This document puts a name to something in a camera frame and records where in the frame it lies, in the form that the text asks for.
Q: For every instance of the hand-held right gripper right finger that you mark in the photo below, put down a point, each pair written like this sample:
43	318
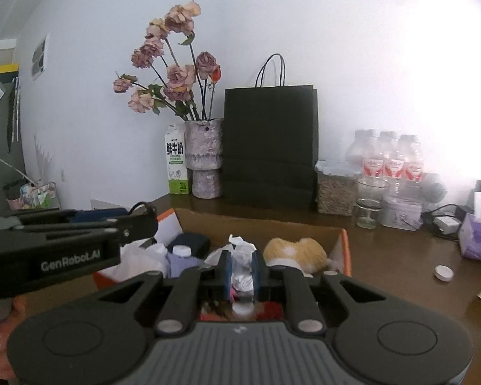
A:
257	276

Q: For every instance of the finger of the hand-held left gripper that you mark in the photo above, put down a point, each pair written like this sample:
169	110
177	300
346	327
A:
138	226
98	215

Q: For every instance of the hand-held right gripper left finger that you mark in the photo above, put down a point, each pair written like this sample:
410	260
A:
225	276

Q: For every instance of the small white tissue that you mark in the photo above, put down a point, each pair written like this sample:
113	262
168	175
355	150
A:
242	276

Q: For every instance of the translucent cotton swab box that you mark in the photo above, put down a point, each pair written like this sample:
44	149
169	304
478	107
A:
144	260

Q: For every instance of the black zip case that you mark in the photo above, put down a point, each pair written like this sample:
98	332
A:
198	242

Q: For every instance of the yellow white plush hamster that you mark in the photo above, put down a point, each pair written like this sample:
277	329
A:
296	250

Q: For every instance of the red cardboard box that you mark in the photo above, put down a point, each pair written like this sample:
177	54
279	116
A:
264	224

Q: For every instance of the wooden desktop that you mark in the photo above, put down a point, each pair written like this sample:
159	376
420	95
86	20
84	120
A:
405	256

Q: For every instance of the person's left hand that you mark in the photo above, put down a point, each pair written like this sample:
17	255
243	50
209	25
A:
2	349

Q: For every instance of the green white milk carton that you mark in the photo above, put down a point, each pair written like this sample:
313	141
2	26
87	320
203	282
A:
175	160

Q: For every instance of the purple white textured vase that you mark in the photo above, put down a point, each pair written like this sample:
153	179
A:
202	148

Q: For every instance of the clear container of seeds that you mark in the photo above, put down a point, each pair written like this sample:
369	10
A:
336	196

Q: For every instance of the clear glass jar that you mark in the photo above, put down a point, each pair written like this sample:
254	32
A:
366	212

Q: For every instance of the black paper bag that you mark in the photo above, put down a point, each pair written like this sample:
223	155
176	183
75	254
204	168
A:
268	148

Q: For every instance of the white floral tin box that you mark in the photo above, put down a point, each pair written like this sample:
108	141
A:
401	216

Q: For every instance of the pack of plastic water bottles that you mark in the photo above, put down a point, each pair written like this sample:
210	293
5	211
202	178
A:
393	166

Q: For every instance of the flat white bottle lid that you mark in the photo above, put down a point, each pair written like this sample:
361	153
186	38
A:
443	272

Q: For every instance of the white power adapter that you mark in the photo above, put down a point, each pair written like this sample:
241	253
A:
447	224

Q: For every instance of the white round device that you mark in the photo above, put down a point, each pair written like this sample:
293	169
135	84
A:
435	190

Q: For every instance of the dried rose bouquet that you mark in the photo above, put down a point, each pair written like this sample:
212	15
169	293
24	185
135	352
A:
180	20

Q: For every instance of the purple tissue pack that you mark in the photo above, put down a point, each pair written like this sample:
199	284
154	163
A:
477	240

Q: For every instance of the white wall socket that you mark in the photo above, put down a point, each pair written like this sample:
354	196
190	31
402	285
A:
63	175

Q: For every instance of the dark green wall board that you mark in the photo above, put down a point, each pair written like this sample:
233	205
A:
0	148

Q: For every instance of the white wall vent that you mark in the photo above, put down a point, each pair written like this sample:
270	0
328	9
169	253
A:
40	56

